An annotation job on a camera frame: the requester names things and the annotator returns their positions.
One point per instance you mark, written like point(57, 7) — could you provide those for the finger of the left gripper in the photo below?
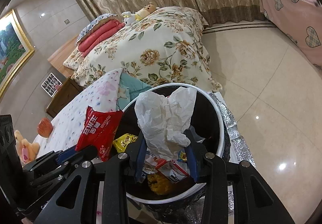
point(65, 155)

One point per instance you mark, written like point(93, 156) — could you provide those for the teal blanket edge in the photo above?
point(129, 89)

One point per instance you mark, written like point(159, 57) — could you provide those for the floral pillow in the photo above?
point(74, 60)

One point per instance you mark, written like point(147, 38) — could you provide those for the gold framed landscape painting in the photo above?
point(15, 49)

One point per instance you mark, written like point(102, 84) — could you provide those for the wooden nightstand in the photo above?
point(65, 94)

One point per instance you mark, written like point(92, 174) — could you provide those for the floral quilt bed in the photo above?
point(164, 47)

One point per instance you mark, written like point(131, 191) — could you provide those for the red apple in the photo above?
point(45, 128)

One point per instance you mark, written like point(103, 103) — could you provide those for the tan dog plush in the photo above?
point(145, 11)

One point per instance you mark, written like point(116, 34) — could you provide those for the white rabbit plush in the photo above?
point(129, 18)

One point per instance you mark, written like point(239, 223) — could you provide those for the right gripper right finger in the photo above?
point(254, 200)

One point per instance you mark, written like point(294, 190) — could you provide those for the beige teddy bear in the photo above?
point(27, 151)

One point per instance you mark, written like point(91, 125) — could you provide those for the red folded blanket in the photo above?
point(104, 32)

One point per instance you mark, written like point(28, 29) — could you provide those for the blue dotted pillow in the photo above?
point(95, 25)

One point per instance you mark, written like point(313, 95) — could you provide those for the red white cigarette box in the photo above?
point(172, 170)

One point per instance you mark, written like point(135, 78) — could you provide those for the orange foam fruit net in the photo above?
point(160, 185)

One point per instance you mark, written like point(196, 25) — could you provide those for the pink heart cloth cover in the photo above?
point(300, 20)

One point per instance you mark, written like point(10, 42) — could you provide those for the photo collage frame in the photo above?
point(51, 85)

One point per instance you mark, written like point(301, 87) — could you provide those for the yellow snack packet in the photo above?
point(121, 143)

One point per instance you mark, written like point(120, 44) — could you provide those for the white tissue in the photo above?
point(163, 120)

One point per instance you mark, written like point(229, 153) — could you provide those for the white dotted bed sheet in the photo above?
point(68, 124)

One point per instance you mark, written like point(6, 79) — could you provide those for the wooden headboard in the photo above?
point(60, 55)

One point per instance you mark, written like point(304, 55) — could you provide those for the black white trash bin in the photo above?
point(207, 128)

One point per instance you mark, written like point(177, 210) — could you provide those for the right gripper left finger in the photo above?
point(76, 201)

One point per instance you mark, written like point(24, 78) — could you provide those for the red snack bag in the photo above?
point(99, 131)

